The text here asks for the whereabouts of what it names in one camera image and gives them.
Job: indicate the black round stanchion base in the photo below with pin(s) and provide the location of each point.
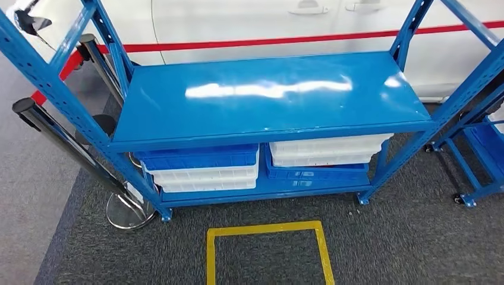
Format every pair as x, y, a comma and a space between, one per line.
104, 124

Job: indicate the narrow blue shelf rack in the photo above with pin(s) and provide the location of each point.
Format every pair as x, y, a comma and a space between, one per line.
468, 173

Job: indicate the white plastic crate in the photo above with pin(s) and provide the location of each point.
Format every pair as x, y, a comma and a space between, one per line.
498, 120
204, 179
327, 151

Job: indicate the yellow floor tape square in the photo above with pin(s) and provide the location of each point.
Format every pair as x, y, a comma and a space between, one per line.
210, 259

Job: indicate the red barrier belt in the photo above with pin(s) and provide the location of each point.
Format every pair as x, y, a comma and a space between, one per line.
71, 65

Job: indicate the wide blue shelf rack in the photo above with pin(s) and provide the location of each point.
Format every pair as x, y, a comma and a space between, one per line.
256, 98

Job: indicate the dark car side mirror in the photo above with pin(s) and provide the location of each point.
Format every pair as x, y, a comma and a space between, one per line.
31, 23

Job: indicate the blue plastic crate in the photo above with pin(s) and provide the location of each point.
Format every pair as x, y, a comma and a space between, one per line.
197, 157
315, 173
490, 147

